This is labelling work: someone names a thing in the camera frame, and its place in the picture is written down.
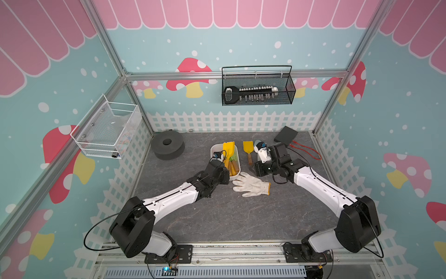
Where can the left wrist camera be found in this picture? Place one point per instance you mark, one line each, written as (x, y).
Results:
(219, 155)

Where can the white plastic storage box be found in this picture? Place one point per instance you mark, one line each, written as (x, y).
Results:
(219, 147)

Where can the black socket holder tool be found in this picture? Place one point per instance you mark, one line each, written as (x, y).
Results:
(233, 95)

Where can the black box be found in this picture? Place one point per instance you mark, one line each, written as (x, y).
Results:
(286, 136)

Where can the white wire mesh basket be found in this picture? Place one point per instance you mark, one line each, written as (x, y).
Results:
(108, 129)

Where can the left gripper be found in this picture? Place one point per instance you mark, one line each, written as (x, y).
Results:
(225, 173)

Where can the black wire mesh basket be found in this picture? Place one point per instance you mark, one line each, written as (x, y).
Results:
(279, 76)

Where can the grey filament spool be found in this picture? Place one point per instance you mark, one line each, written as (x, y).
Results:
(168, 145)

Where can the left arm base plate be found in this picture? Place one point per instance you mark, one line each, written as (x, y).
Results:
(177, 254)

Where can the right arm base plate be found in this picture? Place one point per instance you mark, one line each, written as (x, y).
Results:
(299, 253)

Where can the white work glove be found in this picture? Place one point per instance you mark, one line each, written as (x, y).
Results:
(250, 186)

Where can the green circuit board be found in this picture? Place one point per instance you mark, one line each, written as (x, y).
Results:
(169, 271)

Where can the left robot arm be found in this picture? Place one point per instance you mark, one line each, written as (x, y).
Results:
(132, 227)

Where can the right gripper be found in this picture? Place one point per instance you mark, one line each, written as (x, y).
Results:
(258, 168)

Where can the light green trowel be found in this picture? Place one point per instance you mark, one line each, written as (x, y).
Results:
(235, 168)

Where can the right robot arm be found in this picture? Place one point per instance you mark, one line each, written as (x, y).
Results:
(358, 222)

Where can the yellow shovel wooden handle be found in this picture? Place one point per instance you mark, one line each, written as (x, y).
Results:
(248, 147)

